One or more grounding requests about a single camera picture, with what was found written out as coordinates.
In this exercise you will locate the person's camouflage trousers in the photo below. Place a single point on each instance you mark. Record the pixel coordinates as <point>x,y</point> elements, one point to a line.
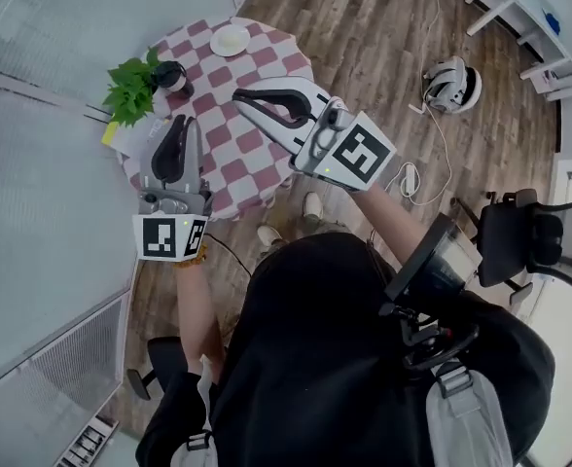
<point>310,226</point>

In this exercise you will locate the black barred rack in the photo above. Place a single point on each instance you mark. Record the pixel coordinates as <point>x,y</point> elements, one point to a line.
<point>91,443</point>

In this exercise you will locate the black tumbler cup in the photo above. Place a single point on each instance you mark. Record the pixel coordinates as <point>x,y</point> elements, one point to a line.
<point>171,78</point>

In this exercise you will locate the small blue object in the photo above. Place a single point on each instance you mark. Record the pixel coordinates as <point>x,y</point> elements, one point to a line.
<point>552,21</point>

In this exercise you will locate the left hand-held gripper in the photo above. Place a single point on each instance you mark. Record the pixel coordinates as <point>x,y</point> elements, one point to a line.
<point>159,236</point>

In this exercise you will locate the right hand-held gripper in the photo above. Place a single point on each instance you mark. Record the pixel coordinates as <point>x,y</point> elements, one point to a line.
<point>354,154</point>

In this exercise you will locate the person's left forearm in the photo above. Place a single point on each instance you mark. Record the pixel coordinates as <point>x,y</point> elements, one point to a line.
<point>196,309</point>

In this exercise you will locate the black chest-mounted device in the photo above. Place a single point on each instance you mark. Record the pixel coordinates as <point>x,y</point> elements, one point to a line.
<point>427,270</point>

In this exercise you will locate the white round plate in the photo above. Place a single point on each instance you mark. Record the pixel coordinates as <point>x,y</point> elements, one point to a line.
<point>216,46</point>

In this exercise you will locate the black mesh-back office chair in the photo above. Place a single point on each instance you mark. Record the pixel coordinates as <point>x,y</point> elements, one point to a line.
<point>505,241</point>

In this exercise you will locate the person's left white shoe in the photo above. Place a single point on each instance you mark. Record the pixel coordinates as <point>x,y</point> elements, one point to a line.
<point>268,236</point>

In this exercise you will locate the white desk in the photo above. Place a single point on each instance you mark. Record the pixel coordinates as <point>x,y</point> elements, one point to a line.
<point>524,12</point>

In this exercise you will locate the person's white shoe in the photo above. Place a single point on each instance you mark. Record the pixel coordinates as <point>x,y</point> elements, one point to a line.
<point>312,204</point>
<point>268,236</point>

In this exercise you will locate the green potted plant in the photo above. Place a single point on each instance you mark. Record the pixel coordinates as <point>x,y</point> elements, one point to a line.
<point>130,90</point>

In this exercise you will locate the round table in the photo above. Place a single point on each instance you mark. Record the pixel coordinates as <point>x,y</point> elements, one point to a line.
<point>227,73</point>

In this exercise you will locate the black padded office chair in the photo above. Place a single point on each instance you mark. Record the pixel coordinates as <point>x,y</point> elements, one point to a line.
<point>167,358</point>

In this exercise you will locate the white power strip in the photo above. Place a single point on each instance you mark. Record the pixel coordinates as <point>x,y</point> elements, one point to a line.
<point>409,179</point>

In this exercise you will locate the white headset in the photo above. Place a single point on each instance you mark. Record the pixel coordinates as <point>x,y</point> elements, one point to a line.
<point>454,85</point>

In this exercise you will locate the person's right white shoe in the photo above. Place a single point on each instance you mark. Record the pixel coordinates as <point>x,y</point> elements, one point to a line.
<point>312,204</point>

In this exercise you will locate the person's right forearm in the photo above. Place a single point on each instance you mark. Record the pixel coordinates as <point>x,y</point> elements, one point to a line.
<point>398,222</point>

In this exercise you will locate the yellow edged book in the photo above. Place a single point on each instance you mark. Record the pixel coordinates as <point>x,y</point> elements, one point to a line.
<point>135,139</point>

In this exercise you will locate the person's black top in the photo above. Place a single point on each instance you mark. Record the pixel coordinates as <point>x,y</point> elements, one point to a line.
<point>325,358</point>

